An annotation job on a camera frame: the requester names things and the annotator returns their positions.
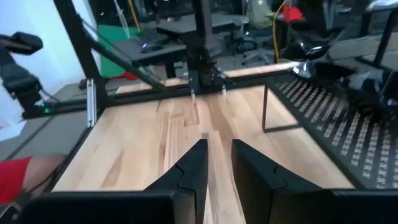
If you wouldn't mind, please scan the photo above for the person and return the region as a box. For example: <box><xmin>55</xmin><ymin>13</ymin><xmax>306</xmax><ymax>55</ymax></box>
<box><xmin>0</xmin><ymin>154</ymin><xmax>68</xmax><ymax>205</ymax></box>

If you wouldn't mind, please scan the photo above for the black jointed device green light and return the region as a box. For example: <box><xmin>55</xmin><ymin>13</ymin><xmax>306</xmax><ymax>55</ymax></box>
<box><xmin>0</xmin><ymin>30</ymin><xmax>55</xmax><ymax>121</ymax></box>

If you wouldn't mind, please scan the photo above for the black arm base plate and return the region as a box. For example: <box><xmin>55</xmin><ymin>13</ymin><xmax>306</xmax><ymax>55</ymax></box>
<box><xmin>186</xmin><ymin>74</ymin><xmax>231</xmax><ymax>96</ymax></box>

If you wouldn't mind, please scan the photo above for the green panel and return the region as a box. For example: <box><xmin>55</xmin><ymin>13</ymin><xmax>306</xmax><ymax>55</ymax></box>
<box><xmin>98</xmin><ymin>24</ymin><xmax>141</xmax><ymax>78</ymax></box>

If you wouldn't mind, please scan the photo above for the silver metal bracket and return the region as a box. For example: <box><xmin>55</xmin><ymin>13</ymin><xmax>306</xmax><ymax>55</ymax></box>
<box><xmin>86</xmin><ymin>78</ymin><xmax>96</xmax><ymax>128</ymax></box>

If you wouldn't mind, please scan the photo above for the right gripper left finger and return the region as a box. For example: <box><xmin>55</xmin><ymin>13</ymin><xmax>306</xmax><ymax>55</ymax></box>
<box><xmin>18</xmin><ymin>139</ymin><xmax>208</xmax><ymax>224</ymax></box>

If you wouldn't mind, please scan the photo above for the yellow extension cable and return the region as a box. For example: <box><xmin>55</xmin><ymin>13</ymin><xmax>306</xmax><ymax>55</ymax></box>
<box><xmin>272</xmin><ymin>0</ymin><xmax>287</xmax><ymax>64</ymax></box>

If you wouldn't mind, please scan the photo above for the black computer mouse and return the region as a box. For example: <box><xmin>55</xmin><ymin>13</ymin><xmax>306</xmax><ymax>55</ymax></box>
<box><xmin>140</xmin><ymin>43</ymin><xmax>165</xmax><ymax>54</ymax></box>

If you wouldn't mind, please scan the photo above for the grey office chair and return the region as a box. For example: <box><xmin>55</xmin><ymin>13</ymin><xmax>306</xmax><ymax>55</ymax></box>
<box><xmin>234</xmin><ymin>0</ymin><xmax>276</xmax><ymax>67</ymax></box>

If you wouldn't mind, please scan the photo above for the black perforated metal stand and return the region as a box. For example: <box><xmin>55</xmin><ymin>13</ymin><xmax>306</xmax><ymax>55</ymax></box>
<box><xmin>262</xmin><ymin>70</ymin><xmax>398</xmax><ymax>190</ymax></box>

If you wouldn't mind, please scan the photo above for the black keyboard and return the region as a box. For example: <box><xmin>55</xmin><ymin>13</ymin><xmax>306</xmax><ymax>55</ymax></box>
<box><xmin>132</xmin><ymin>28</ymin><xmax>170</xmax><ymax>46</ymax></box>

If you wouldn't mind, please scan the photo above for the black table frame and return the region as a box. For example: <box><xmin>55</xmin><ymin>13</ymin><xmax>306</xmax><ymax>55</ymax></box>
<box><xmin>6</xmin><ymin>0</ymin><xmax>299</xmax><ymax>190</ymax></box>

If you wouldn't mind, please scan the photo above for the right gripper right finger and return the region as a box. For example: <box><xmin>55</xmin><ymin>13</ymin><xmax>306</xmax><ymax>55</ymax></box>
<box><xmin>231</xmin><ymin>139</ymin><xmax>398</xmax><ymax>224</ymax></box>

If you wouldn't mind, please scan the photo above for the black leaf-shaped plate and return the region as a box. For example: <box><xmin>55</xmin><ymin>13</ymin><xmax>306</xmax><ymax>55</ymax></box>
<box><xmin>291</xmin><ymin>60</ymin><xmax>357</xmax><ymax>80</ymax></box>
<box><xmin>279</xmin><ymin>33</ymin><xmax>331</xmax><ymax>62</ymax></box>

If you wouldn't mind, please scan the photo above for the red object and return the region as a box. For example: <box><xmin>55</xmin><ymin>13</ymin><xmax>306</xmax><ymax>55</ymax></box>
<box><xmin>281</xmin><ymin>5</ymin><xmax>304</xmax><ymax>23</ymax></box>

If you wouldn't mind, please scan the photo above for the dark grey desk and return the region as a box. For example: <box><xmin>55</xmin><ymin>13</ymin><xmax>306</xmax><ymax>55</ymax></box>
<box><xmin>110</xmin><ymin>14</ymin><xmax>249</xmax><ymax>78</ymax></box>

